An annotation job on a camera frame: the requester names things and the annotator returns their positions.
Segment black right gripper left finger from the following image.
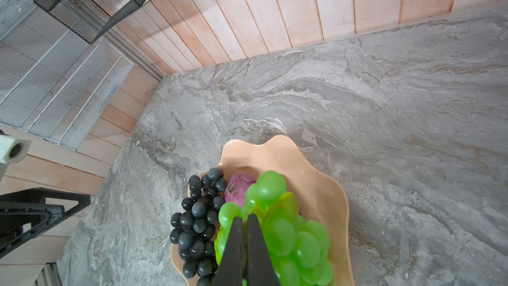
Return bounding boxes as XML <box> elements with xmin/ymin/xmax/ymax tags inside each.
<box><xmin>211</xmin><ymin>217</ymin><xmax>246</xmax><ymax>286</ymax></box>

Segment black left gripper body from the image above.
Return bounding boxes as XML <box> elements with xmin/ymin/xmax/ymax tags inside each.
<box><xmin>1</xmin><ymin>187</ymin><xmax>91</xmax><ymax>258</ymax></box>

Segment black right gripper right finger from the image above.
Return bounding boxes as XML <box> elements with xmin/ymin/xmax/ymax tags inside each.
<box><xmin>246</xmin><ymin>213</ymin><xmax>280</xmax><ymax>286</ymax></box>

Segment green grape bunch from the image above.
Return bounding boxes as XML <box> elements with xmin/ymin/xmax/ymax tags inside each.
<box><xmin>214</xmin><ymin>171</ymin><xmax>333</xmax><ymax>285</ymax></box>

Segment dark purple grape bunch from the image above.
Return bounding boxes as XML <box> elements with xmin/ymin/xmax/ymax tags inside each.
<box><xmin>170</xmin><ymin>168</ymin><xmax>227</xmax><ymax>285</ymax></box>

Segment purple fake fig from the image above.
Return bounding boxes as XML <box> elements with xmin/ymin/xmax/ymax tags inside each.
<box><xmin>224</xmin><ymin>172</ymin><xmax>257</xmax><ymax>209</ymax></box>

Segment peach scalloped fruit bowl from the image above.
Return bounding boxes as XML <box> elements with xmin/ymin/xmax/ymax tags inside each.
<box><xmin>170</xmin><ymin>134</ymin><xmax>356</xmax><ymax>286</ymax></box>

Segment white wire mesh shelf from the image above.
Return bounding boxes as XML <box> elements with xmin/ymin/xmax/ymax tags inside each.
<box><xmin>1</xmin><ymin>0</ymin><xmax>133</xmax><ymax>150</ymax></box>

